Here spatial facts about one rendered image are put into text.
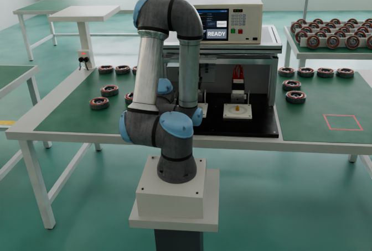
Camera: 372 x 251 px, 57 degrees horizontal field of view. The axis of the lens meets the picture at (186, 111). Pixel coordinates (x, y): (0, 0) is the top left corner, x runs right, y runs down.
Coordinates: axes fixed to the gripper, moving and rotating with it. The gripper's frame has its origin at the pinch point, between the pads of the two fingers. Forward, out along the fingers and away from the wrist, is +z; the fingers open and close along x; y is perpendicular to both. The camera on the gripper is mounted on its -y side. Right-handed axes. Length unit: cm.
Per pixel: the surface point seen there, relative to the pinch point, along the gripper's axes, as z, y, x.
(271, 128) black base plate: 6.1, 0.1, 48.4
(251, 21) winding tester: -16, -50, 37
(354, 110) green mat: 23, -21, 95
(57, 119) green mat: 10, -2, -68
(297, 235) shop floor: 73, 39, 70
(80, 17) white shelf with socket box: 2, -70, -68
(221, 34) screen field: -11, -46, 22
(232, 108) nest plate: 15.2, -15.6, 28.7
